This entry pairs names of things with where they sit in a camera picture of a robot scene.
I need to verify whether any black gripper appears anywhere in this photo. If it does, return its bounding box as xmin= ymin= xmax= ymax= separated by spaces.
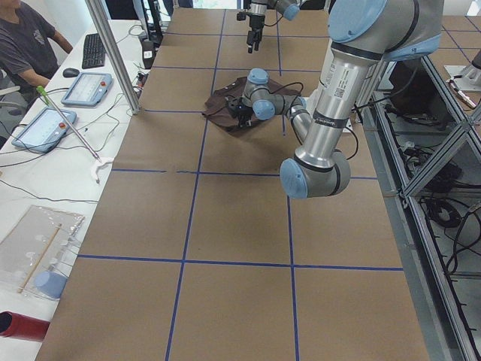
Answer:
xmin=225 ymin=97 xmax=253 ymax=129
xmin=247 ymin=13 xmax=265 ymax=53

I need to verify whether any dark brown t-shirt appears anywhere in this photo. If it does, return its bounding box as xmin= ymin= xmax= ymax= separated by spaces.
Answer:
xmin=202 ymin=77 xmax=299 ymax=133

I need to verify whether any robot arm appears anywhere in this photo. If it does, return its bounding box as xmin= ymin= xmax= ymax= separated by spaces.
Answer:
xmin=237 ymin=0 xmax=300 ymax=53
xmin=227 ymin=0 xmax=444 ymax=199

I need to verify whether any far blue teach pendant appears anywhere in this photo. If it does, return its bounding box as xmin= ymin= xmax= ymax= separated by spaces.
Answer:
xmin=61 ymin=72 xmax=113 ymax=107

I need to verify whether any blue teach pendant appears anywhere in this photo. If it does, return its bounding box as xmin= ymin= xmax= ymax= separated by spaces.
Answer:
xmin=11 ymin=107 xmax=69 ymax=153
xmin=61 ymin=72 xmax=113 ymax=107

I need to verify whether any black keyboard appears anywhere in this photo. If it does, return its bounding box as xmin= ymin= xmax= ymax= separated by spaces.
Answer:
xmin=82 ymin=33 xmax=106 ymax=69

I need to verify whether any black computer mouse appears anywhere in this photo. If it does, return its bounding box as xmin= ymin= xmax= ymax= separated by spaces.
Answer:
xmin=62 ymin=68 xmax=80 ymax=78

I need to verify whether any near blue teach pendant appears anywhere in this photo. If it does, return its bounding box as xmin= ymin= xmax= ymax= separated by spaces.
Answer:
xmin=11 ymin=107 xmax=69 ymax=153

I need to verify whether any seated person grey shirt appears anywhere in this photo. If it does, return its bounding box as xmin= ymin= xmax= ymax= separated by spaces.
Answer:
xmin=1 ymin=1 xmax=73 ymax=93

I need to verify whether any clear acrylic tray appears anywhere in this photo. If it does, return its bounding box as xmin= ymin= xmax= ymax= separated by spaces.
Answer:
xmin=1 ymin=205 xmax=85 ymax=300

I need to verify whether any red cylinder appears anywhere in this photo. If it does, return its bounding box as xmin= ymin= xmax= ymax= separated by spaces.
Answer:
xmin=1 ymin=311 xmax=50 ymax=341

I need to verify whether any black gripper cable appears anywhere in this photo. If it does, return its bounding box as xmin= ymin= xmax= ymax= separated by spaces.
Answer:
xmin=204 ymin=82 xmax=360 ymax=162
xmin=236 ymin=7 xmax=286 ymax=29

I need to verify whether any green handled reach stick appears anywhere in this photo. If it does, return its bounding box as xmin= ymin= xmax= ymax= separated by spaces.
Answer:
xmin=36 ymin=86 xmax=113 ymax=184

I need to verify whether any aluminium frame post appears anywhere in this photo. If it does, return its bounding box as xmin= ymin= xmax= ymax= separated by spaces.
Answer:
xmin=85 ymin=0 xmax=141 ymax=114

